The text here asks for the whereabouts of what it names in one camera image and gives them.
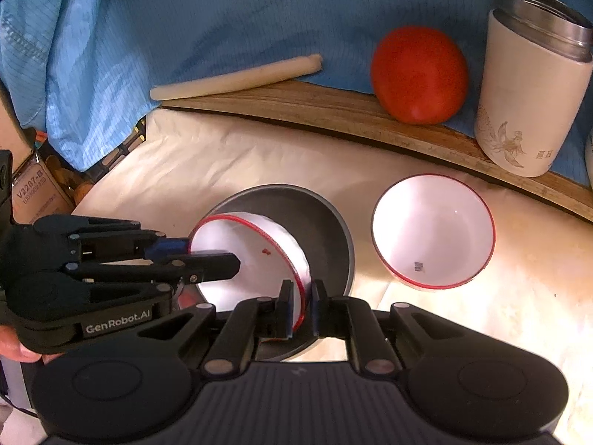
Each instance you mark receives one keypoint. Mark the white red-rimmed ceramic bowl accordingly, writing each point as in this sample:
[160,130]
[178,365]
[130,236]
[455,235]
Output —
[431,227]
[264,278]

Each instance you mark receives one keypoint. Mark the red tomato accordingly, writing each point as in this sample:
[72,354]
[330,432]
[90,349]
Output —
[417,74]

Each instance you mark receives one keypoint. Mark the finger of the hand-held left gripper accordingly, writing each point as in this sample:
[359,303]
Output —
[213,266]
[116,236]

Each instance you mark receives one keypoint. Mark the person's left hand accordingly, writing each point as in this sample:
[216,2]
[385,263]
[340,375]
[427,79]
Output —
[11,345]

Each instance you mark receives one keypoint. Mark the light blue striped coat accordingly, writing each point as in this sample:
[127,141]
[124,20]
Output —
[231,14]

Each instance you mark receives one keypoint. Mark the wooden shelf board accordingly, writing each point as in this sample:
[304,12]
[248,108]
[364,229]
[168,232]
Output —
[324,106]

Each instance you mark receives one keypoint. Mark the cream tablecloth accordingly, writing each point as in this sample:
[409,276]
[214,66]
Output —
[278,157]

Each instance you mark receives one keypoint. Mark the cream rolling pin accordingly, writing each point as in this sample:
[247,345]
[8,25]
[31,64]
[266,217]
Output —
[236,77]

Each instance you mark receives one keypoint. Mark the white thermos cup steel lid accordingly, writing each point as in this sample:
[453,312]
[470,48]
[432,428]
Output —
[528,102]

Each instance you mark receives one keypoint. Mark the large printed cardboard box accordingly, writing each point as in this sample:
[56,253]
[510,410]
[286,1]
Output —
[32,190]

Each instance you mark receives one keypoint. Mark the white water bottle blue lid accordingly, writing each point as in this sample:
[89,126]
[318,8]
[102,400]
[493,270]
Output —
[589,148]

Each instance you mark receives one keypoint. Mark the black lattice rack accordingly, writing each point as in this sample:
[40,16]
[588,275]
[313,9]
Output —
[125,143]

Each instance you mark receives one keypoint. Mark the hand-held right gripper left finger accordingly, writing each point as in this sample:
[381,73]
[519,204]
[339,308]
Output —
[286,310]

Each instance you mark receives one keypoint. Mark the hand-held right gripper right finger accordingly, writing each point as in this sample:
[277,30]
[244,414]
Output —
[317,308]

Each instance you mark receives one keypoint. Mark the stainless steel bowl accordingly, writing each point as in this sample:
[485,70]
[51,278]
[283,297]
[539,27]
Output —
[319,222]

